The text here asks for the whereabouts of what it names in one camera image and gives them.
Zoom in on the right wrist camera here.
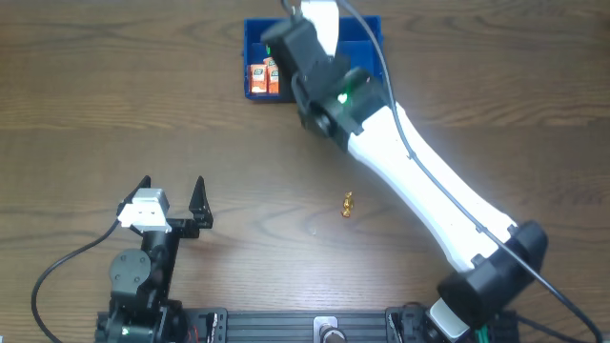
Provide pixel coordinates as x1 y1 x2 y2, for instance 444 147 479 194
299 0 341 57

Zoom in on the blue tray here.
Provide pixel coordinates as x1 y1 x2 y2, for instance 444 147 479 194
243 16 385 102

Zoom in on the black cable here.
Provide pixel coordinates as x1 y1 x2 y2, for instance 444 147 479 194
280 0 606 343
30 218 121 343

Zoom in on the gold candy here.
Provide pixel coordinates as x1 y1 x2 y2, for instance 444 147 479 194
340 191 355 219

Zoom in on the mounting rail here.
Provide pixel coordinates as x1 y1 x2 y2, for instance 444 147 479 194
94 308 519 343

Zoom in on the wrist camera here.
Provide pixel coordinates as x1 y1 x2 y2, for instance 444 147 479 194
117 188 172 234
299 0 341 57

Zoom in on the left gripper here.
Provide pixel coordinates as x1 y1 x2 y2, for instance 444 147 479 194
116 174 214 240

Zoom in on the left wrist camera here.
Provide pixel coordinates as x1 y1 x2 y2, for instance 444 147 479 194
117 188 172 234

